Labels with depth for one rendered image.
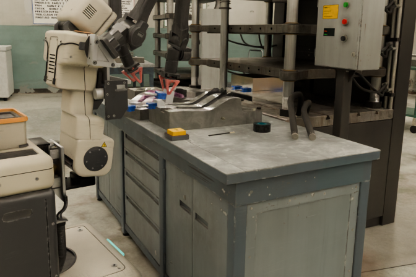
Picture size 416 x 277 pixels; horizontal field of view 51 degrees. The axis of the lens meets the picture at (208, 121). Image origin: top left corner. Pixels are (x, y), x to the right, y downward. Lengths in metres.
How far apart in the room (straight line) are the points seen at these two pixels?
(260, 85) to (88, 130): 1.35
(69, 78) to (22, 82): 7.42
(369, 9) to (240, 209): 1.21
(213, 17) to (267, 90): 3.59
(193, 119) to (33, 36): 7.30
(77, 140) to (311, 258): 1.02
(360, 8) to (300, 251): 1.16
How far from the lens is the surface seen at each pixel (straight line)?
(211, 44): 6.35
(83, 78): 1.82
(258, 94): 2.84
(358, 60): 2.25
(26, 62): 9.16
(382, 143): 2.98
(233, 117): 2.11
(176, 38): 1.96
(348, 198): 1.83
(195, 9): 3.41
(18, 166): 1.61
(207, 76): 6.36
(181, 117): 1.99
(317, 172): 1.67
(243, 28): 2.91
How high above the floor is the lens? 1.24
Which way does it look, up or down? 12 degrees down
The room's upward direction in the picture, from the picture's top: 1 degrees clockwise
